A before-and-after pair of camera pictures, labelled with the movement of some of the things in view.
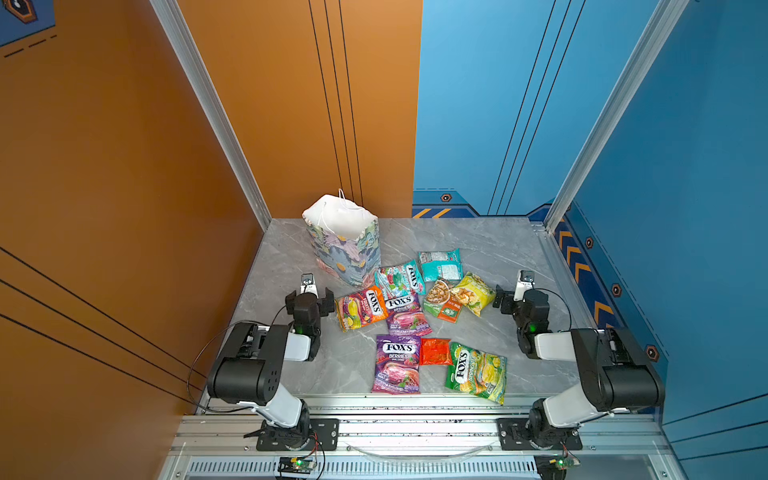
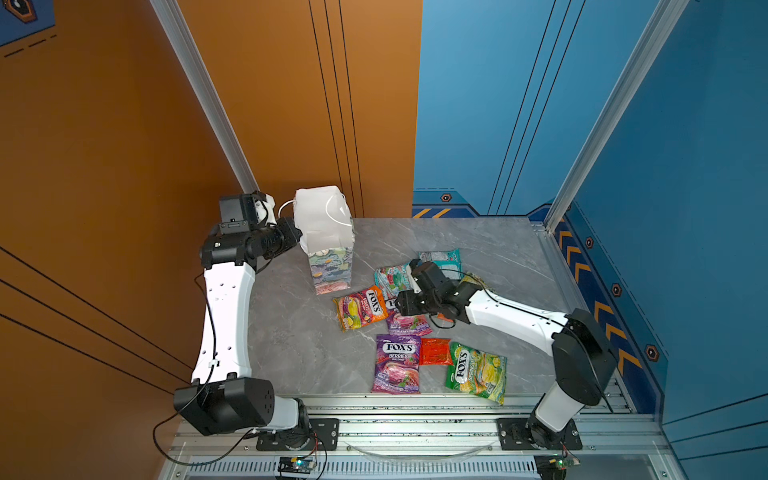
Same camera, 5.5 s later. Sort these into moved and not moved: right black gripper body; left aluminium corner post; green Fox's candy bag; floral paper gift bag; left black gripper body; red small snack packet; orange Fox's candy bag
Moved: floral paper gift bag; right black gripper body; left black gripper body
Not moved: orange Fox's candy bag; green Fox's candy bag; left aluminium corner post; red small snack packet
